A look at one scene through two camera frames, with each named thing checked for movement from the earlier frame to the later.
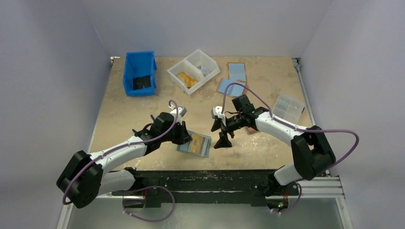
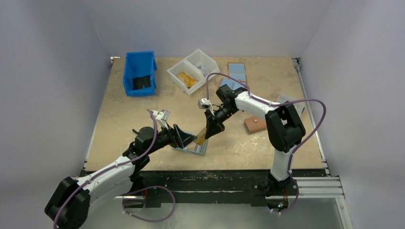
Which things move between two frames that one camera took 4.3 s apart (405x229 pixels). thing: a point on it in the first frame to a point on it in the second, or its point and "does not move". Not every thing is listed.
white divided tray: x=192 y=71 does not move
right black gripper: x=223 y=127 to x=211 y=118
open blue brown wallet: x=237 y=73 does not move
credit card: x=205 y=71 does not move
